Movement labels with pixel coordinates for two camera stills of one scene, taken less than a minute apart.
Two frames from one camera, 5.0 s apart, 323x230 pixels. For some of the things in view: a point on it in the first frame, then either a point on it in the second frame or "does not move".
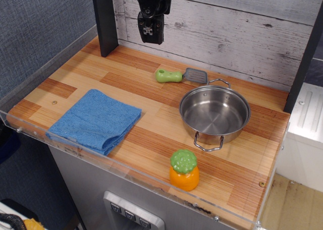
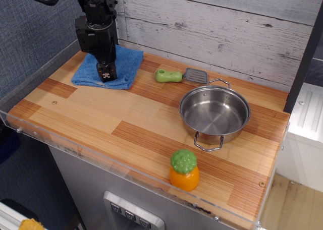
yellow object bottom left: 31,224 does not move
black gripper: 154,3 -> 98,39
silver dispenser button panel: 122,214 does not move
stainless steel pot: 215,112 does not move
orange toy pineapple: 184,175 does not move
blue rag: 92,119 -> 128,61
